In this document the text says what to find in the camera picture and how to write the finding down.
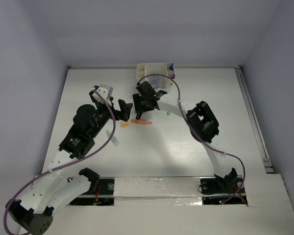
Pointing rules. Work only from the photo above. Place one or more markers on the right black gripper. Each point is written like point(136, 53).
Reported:
point(137, 99)

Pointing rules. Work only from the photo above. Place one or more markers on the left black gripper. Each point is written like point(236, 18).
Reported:
point(125, 108)

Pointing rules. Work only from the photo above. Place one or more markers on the clear jar of paperclips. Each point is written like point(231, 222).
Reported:
point(155, 82)

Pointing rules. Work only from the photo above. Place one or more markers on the black pink highlighter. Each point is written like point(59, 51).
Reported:
point(139, 115)

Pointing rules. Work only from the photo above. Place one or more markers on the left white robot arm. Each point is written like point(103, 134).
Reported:
point(34, 206)

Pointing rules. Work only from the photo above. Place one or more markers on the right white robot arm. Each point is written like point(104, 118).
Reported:
point(204, 127)

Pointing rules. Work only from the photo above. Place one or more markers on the orange highlighter pen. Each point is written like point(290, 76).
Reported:
point(141, 121)

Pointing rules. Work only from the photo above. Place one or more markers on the green highlighter lower left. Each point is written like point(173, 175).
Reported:
point(113, 139)

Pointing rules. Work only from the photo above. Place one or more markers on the cream perforated organizer basket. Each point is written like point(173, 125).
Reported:
point(145, 71)

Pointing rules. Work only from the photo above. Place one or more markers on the silver foil strip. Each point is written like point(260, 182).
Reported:
point(157, 191)

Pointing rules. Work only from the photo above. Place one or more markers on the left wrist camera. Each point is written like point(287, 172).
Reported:
point(102, 93)

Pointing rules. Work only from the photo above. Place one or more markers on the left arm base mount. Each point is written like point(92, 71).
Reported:
point(103, 195)

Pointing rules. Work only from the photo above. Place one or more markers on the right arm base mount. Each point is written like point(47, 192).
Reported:
point(214, 195)

